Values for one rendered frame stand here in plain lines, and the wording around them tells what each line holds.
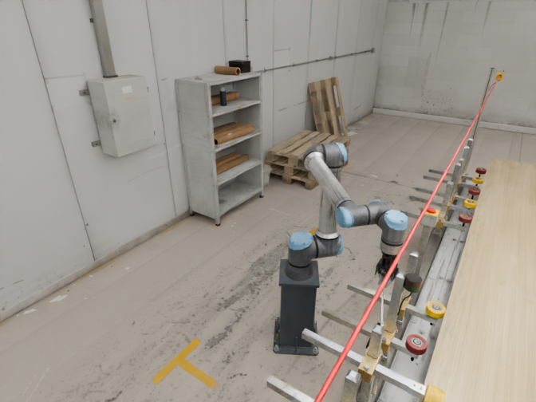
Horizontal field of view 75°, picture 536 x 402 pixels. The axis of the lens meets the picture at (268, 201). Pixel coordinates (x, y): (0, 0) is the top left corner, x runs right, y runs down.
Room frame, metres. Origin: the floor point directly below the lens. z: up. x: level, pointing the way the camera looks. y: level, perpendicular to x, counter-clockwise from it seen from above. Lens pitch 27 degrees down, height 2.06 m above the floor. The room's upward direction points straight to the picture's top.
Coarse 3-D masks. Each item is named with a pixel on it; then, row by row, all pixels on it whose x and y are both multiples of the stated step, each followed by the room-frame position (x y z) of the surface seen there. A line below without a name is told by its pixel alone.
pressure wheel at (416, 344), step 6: (408, 336) 1.03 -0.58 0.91; (414, 336) 1.03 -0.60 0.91; (420, 336) 1.03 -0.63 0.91; (408, 342) 1.00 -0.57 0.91; (414, 342) 1.00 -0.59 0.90; (420, 342) 1.00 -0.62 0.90; (426, 342) 1.00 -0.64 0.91; (408, 348) 0.98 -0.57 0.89; (414, 348) 0.97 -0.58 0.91; (420, 348) 0.97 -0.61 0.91; (426, 348) 0.97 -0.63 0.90; (420, 354) 0.96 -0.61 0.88
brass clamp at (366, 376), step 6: (366, 354) 0.89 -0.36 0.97; (366, 360) 0.86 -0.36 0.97; (372, 360) 0.86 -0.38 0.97; (378, 360) 0.86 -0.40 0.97; (360, 366) 0.84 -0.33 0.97; (372, 366) 0.84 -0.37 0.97; (360, 372) 0.83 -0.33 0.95; (366, 372) 0.81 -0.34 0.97; (372, 372) 0.81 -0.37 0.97; (360, 378) 0.82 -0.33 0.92; (366, 378) 0.81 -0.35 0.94
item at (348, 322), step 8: (328, 312) 1.21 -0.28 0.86; (336, 312) 1.21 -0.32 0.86; (336, 320) 1.18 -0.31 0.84; (344, 320) 1.16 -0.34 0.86; (352, 320) 1.16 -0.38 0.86; (352, 328) 1.13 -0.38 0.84; (368, 328) 1.11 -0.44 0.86; (368, 336) 1.09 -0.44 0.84; (392, 344) 1.04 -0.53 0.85; (400, 344) 1.03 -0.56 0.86; (408, 352) 1.00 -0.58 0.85
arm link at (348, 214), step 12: (312, 156) 1.77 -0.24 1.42; (312, 168) 1.70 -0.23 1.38; (324, 168) 1.64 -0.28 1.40; (324, 180) 1.55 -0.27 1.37; (336, 180) 1.53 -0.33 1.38; (336, 192) 1.44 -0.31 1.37; (336, 204) 1.38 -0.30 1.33; (348, 204) 1.34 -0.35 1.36; (336, 216) 1.33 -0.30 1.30; (348, 216) 1.27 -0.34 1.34; (360, 216) 1.28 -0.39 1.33
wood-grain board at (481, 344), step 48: (480, 192) 2.40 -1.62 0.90; (528, 192) 2.40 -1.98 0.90; (480, 240) 1.74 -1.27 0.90; (528, 240) 1.74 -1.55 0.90; (480, 288) 1.33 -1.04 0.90; (528, 288) 1.33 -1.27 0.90; (480, 336) 1.03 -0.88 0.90; (528, 336) 1.03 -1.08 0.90; (432, 384) 0.82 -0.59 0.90; (480, 384) 0.82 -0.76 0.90; (528, 384) 0.82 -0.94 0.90
